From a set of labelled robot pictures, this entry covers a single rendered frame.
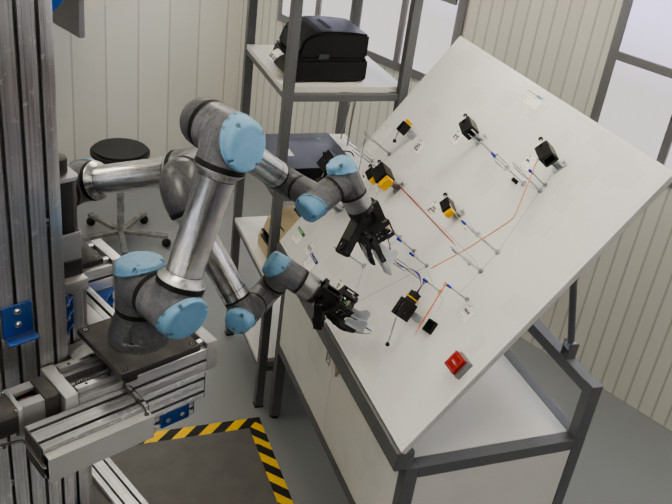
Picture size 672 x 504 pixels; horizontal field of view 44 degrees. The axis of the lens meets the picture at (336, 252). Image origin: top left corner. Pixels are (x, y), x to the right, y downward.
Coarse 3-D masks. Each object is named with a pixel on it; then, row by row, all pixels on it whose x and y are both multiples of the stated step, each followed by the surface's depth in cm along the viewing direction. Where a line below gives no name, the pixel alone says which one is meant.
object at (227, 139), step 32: (192, 128) 181; (224, 128) 175; (256, 128) 178; (224, 160) 176; (256, 160) 181; (192, 192) 183; (224, 192) 182; (192, 224) 183; (192, 256) 185; (160, 288) 186; (192, 288) 186; (160, 320) 186; (192, 320) 189
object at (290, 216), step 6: (282, 210) 349; (288, 210) 348; (294, 210) 349; (270, 216) 349; (282, 216) 345; (288, 216) 344; (294, 216) 344; (300, 216) 344; (282, 222) 342; (288, 222) 341; (294, 222) 340; (264, 228) 352; (282, 228) 339; (288, 228) 338; (264, 234) 348; (282, 234) 337; (258, 240) 354; (264, 240) 346; (264, 246) 347; (264, 252) 348
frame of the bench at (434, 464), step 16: (512, 352) 286; (288, 368) 330; (272, 384) 354; (528, 384) 271; (272, 400) 356; (304, 400) 313; (544, 400) 265; (272, 416) 360; (560, 416) 259; (320, 432) 298; (480, 448) 241; (496, 448) 242; (512, 448) 243; (528, 448) 244; (544, 448) 247; (560, 448) 249; (576, 448) 252; (336, 464) 285; (416, 464) 232; (432, 464) 233; (448, 464) 235; (464, 464) 238; (480, 464) 240; (400, 480) 235; (560, 480) 258; (400, 496) 235; (560, 496) 262
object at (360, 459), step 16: (336, 368) 276; (336, 384) 279; (336, 400) 280; (352, 400) 266; (336, 416) 281; (352, 416) 267; (336, 432) 282; (352, 432) 268; (368, 432) 255; (336, 448) 284; (352, 448) 269; (368, 448) 256; (352, 464) 270; (368, 464) 257; (384, 464) 245; (352, 480) 271; (368, 480) 258; (384, 480) 246; (352, 496) 272; (368, 496) 259; (384, 496) 247
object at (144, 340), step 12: (120, 324) 200; (132, 324) 199; (144, 324) 200; (108, 336) 204; (120, 336) 201; (132, 336) 201; (144, 336) 201; (156, 336) 203; (120, 348) 202; (132, 348) 201; (144, 348) 201; (156, 348) 204
